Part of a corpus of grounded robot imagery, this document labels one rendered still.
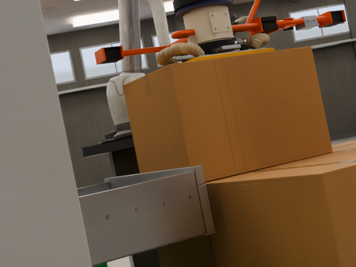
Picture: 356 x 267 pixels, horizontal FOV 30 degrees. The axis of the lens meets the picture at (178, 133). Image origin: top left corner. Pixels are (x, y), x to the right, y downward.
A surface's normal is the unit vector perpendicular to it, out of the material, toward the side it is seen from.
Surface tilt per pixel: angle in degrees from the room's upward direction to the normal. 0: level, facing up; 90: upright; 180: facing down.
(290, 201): 90
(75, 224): 90
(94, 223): 90
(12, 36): 90
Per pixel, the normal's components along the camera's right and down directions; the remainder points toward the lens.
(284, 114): 0.46, -0.11
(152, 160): -0.87, 0.16
